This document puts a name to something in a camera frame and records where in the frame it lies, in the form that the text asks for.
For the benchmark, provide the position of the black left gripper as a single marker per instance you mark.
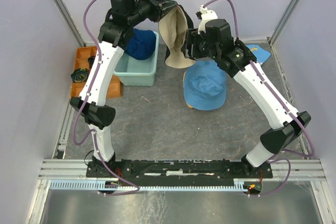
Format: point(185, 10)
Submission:
point(160, 6)

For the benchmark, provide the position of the black hat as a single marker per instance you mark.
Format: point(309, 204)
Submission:
point(173, 27)

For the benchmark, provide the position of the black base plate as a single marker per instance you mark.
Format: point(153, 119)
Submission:
point(188, 173)

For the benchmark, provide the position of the navy yellow floral rolled tie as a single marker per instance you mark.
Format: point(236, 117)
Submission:
point(79, 75)

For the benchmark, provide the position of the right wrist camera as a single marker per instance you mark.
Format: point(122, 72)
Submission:
point(204, 15)

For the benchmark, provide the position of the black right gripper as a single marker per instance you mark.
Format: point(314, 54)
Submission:
point(192, 38)

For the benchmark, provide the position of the light green plastic bin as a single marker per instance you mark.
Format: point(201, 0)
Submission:
point(132, 72)

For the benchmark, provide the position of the navy blue hat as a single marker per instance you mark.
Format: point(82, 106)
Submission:
point(142, 44)

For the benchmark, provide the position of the blue patterned hat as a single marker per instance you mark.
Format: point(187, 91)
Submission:
point(260, 54)

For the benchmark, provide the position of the blue bucket hat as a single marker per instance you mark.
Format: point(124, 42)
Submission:
point(204, 85)

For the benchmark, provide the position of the black orange floral rolled tie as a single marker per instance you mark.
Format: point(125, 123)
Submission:
point(91, 60)

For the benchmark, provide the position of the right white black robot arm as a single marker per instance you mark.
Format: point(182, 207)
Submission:
point(218, 55)

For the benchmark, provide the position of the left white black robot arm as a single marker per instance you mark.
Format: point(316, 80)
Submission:
point(113, 39)

